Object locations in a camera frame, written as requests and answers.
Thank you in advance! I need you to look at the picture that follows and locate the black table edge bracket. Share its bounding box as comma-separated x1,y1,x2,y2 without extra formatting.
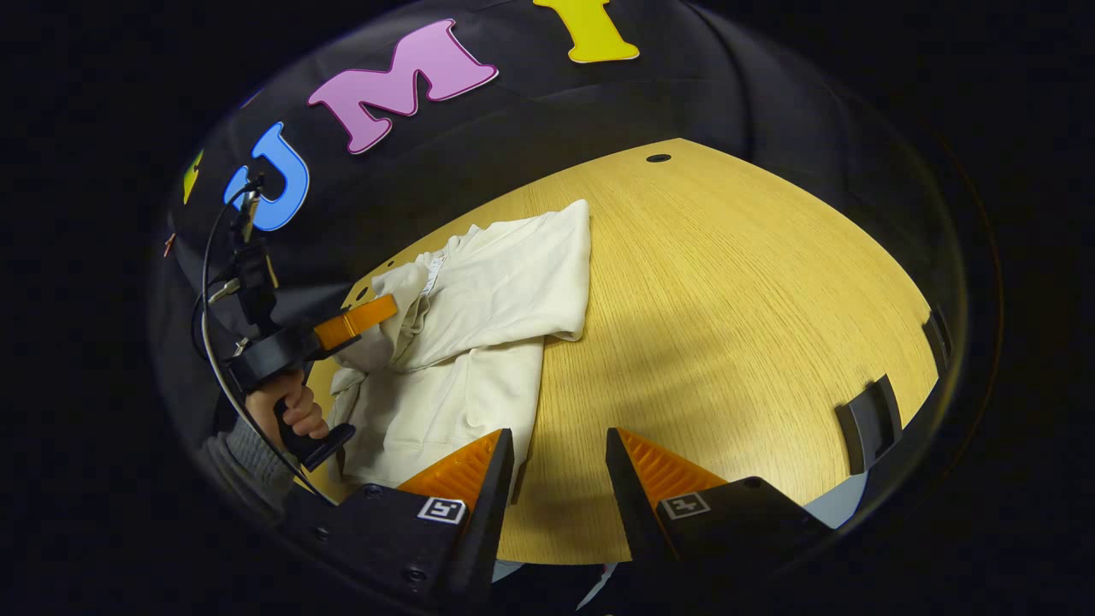
836,375,904,476

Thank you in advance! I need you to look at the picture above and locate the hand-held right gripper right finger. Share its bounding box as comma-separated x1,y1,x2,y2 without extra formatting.
606,428,835,591

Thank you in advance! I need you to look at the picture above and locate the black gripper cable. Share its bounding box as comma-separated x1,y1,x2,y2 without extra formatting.
192,175,339,507

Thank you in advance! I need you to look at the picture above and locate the cream white sweatshirt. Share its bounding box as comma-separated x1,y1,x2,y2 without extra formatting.
329,199,593,506

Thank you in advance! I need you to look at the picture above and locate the black backdrop cloth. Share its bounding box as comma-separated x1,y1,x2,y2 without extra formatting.
150,0,968,480

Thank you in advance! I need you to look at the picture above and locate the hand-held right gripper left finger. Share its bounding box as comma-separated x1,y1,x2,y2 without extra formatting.
282,428,516,607

